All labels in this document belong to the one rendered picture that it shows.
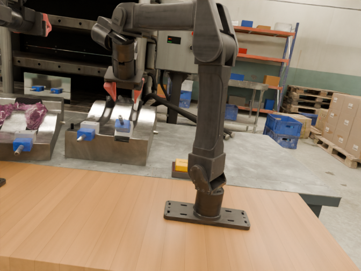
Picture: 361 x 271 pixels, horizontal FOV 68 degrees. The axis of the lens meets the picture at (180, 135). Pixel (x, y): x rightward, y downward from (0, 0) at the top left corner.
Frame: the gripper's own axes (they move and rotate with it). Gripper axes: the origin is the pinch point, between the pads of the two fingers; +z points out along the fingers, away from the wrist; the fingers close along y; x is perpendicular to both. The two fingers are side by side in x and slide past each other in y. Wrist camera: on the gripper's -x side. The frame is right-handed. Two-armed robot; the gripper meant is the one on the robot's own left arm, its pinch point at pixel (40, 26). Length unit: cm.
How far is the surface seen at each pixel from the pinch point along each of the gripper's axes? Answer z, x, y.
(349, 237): 91, 117, -191
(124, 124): -15.1, 26.2, -34.3
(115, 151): -13.5, 35.9, -31.7
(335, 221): 113, 116, -191
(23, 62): 63, 16, 44
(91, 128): -13.3, 29.2, -23.5
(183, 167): -17, 37, -54
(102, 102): 16.5, 25.7, -17.2
